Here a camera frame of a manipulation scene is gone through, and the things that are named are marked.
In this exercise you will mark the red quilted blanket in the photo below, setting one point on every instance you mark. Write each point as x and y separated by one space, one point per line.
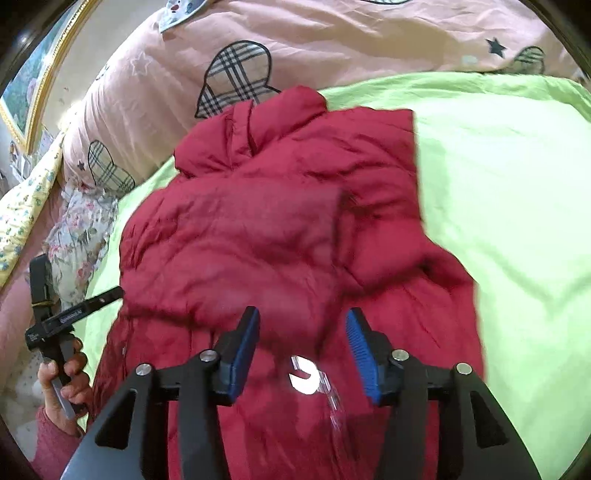
277 221

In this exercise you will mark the gold framed picture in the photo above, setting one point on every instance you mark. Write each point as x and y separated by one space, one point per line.
27 78

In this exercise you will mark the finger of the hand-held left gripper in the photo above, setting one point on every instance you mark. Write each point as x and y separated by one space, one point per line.
106 297

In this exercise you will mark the pink quilt with plaid hearts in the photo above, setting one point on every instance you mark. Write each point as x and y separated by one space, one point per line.
332 46

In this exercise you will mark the person's left forearm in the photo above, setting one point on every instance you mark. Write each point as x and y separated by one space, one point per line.
53 450

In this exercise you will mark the blue printed pillow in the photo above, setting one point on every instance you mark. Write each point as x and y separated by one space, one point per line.
180 11

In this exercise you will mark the floral ruffled pillow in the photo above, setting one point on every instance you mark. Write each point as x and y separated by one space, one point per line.
78 235

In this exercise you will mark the pink bed sheet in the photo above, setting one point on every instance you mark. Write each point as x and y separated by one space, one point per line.
11 332

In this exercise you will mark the clear plastic tag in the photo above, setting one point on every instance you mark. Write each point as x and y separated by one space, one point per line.
304 376

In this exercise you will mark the yellow floral quilt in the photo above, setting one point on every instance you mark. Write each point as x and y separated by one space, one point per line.
27 198

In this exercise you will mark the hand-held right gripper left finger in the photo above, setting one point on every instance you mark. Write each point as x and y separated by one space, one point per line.
242 357

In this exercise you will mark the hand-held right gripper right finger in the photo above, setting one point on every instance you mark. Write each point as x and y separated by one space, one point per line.
362 357

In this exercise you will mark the person's left hand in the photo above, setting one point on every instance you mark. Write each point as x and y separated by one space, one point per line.
78 369

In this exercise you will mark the green bed sheet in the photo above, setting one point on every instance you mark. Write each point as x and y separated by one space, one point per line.
508 207

